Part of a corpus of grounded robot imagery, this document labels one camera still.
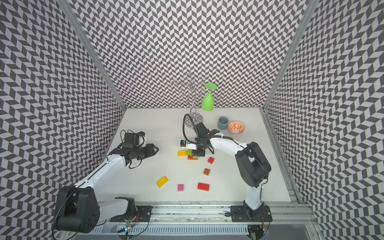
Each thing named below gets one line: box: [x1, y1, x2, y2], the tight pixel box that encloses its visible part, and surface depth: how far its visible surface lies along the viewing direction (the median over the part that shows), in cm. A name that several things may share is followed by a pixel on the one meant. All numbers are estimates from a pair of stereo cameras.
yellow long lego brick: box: [156, 176, 170, 188], surface depth 84 cm
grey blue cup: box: [217, 116, 229, 130], surface depth 107 cm
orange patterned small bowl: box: [228, 120, 245, 135], surface depth 105 cm
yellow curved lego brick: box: [177, 150, 188, 157], surface depth 95 cm
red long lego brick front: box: [197, 182, 210, 192], surface depth 82 cm
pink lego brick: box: [177, 184, 185, 192], surface depth 82 cm
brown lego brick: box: [203, 168, 210, 176], surface depth 88 cm
